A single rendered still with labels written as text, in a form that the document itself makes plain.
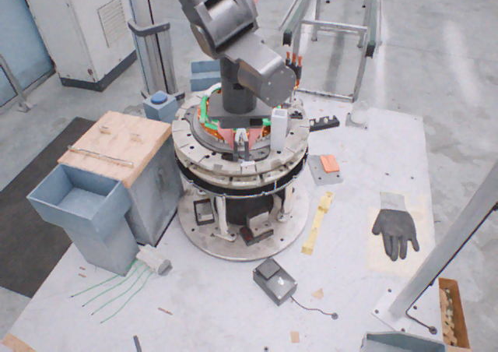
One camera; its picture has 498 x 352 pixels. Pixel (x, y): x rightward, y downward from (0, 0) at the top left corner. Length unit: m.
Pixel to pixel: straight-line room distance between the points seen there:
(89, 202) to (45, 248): 1.30
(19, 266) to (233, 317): 1.50
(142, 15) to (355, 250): 0.90
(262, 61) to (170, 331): 0.65
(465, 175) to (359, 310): 1.80
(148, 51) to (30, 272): 1.38
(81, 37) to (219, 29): 2.55
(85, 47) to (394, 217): 2.58
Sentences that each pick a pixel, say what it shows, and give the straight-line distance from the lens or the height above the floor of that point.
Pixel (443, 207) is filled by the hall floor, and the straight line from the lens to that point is 2.29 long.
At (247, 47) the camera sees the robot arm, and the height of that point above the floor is 1.38.
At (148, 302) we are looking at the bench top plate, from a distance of 0.91.
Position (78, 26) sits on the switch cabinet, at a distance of 2.94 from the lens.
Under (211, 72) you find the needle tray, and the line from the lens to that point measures 1.13.
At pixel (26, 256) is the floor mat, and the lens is 2.16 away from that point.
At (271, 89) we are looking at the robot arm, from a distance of 0.45.
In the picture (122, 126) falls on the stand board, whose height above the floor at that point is 1.07.
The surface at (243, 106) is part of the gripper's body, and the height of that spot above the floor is 1.27.
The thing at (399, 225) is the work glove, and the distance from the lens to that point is 1.03.
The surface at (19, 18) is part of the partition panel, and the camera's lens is 3.25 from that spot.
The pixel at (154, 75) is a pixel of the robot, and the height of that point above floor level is 1.01.
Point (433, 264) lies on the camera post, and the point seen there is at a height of 1.03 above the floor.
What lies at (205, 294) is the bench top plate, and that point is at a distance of 0.89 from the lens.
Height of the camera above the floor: 1.59
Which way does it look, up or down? 45 degrees down
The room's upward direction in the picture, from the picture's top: straight up
